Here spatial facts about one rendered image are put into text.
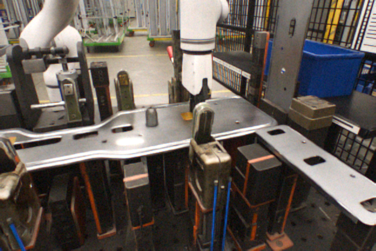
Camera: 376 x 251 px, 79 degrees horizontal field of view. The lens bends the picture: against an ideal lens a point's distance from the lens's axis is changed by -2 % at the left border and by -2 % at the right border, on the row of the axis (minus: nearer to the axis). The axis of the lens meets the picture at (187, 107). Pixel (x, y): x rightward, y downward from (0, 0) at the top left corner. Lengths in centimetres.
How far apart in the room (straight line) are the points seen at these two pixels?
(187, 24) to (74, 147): 37
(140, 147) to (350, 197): 40
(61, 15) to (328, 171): 90
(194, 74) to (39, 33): 65
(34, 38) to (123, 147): 62
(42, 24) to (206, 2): 65
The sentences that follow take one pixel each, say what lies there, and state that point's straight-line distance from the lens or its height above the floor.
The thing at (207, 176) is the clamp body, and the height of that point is 101.
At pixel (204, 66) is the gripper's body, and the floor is 115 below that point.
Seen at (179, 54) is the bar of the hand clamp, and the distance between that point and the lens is 74.
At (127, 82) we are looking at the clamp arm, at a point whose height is 107.
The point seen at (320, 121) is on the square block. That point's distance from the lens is 67.
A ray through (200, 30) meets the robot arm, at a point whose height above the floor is 124.
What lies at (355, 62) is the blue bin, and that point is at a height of 113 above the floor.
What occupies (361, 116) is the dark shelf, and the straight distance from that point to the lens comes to 73.
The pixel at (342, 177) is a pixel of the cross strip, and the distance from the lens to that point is 53.
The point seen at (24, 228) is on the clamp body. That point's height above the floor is 96.
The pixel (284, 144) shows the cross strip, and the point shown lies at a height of 100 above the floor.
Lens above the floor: 130
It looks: 25 degrees down
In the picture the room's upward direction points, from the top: straight up
